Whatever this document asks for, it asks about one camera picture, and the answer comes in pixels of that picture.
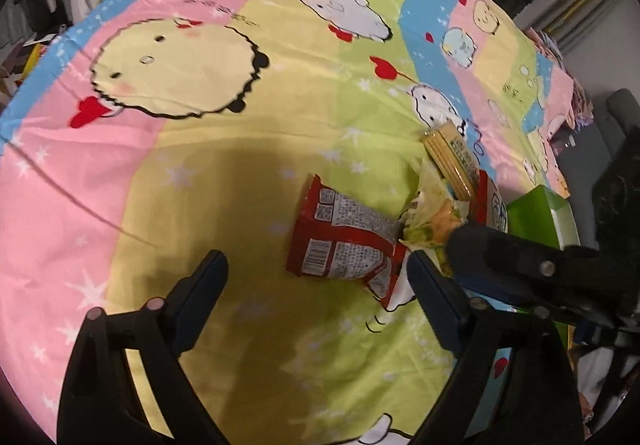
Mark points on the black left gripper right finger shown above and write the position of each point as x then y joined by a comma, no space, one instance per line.
539,401

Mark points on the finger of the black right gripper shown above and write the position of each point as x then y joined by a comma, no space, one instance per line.
574,283

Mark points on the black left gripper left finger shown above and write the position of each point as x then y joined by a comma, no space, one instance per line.
99,402

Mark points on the white blue snack packet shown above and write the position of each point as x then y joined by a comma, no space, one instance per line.
490,209

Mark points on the pale green snack packet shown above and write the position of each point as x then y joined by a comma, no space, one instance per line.
432,215

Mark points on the yellow-green cracker packet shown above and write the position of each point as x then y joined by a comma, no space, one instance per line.
448,150

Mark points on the red white snack packet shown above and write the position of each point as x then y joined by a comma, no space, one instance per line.
337,237

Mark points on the green white cardboard box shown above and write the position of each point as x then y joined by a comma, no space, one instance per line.
543,217

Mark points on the dark grey sofa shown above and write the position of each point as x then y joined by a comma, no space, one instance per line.
582,164

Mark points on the colourful cartoon striped cloth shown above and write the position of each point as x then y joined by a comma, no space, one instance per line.
157,130

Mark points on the black camera box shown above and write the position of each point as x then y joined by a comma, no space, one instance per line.
615,199

